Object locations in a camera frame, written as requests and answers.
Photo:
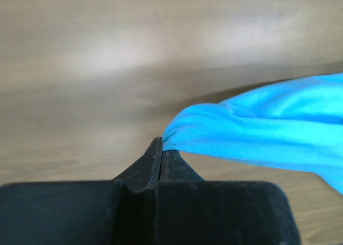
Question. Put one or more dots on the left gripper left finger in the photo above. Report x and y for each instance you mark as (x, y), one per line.
(145, 171)

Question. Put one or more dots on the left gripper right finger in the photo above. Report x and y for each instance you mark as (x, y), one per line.
(175, 168)

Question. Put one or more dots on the cyan blue t-shirt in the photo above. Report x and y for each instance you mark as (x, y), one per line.
(294, 125)

